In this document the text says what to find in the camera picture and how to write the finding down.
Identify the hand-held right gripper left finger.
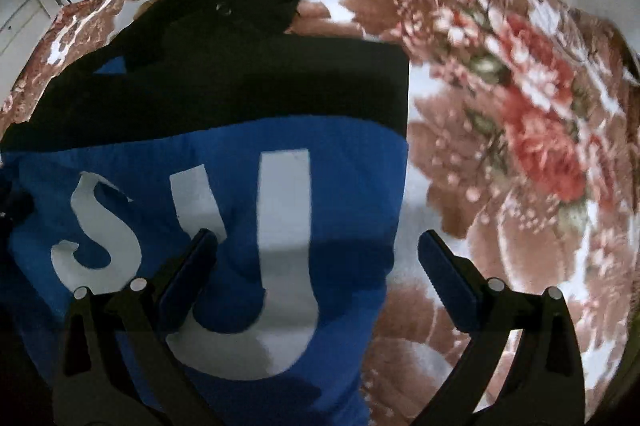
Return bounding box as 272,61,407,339
52,228,222,426

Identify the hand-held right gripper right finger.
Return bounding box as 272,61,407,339
416,229,587,426

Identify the blue black white-lettered hoodie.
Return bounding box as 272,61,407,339
0,0,412,426

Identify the brown red floral blanket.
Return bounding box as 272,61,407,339
0,0,640,422

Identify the white wall panel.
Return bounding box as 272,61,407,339
0,0,54,57

